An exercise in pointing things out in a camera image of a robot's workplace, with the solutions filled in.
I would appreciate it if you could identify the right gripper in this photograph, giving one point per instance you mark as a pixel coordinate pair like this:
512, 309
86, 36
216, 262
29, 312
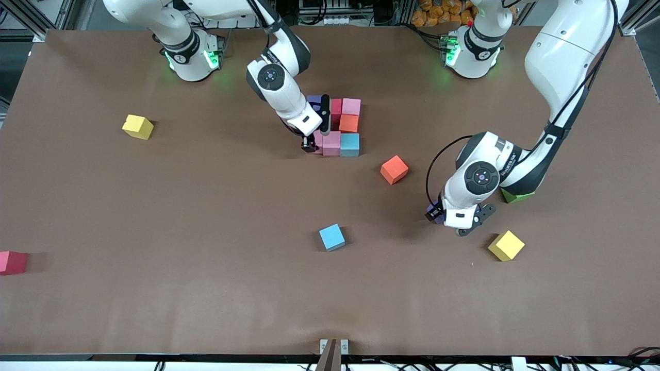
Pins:
309, 145

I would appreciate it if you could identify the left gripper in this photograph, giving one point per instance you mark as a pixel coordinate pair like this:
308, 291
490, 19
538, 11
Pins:
435, 210

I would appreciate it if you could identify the violet blue foam cube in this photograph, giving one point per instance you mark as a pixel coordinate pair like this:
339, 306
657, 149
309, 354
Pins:
438, 221

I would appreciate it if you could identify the pale pink foam cube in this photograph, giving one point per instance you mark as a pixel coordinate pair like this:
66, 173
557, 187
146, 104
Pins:
331, 144

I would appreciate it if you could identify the light blue foam cube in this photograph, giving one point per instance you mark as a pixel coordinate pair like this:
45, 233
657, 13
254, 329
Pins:
332, 237
350, 145

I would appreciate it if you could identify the crimson foam cube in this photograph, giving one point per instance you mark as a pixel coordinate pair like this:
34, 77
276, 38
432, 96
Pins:
336, 109
13, 263

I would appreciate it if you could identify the orange foam cube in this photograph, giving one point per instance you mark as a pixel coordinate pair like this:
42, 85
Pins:
349, 123
394, 169

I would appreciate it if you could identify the dark purple foam cube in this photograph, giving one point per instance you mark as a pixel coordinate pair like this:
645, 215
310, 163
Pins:
313, 99

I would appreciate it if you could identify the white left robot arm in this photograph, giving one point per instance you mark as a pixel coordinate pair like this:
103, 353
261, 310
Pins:
567, 51

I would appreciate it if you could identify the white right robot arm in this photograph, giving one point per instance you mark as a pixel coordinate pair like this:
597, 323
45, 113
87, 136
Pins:
278, 77

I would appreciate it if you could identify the yellow foam cube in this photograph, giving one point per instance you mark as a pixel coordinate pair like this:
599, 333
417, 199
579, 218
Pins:
137, 127
506, 246

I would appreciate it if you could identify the green foam cube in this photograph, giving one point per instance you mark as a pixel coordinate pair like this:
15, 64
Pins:
515, 197

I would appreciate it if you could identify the white power strip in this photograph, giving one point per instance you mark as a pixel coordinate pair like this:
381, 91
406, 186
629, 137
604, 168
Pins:
340, 20

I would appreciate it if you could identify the orange fruit net bag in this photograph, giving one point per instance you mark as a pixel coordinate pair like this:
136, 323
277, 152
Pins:
430, 15

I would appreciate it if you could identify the brown table cover sheet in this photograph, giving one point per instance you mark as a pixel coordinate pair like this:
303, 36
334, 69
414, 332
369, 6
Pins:
154, 299

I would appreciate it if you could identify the small metal bracket plate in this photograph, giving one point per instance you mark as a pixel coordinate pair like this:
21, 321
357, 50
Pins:
323, 345

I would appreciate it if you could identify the aluminium frame profile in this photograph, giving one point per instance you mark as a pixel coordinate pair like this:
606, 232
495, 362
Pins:
23, 18
631, 26

